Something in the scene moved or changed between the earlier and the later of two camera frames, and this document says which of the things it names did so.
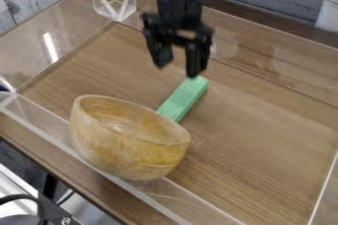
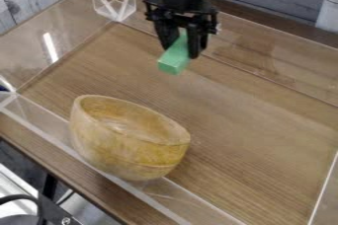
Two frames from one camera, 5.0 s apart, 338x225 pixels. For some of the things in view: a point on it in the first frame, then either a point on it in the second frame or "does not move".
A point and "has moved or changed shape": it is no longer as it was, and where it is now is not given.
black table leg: [49, 186] does not move
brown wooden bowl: [123, 139] does not move
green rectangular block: [184, 98] has moved or changed shape
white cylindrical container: [327, 16] does not move
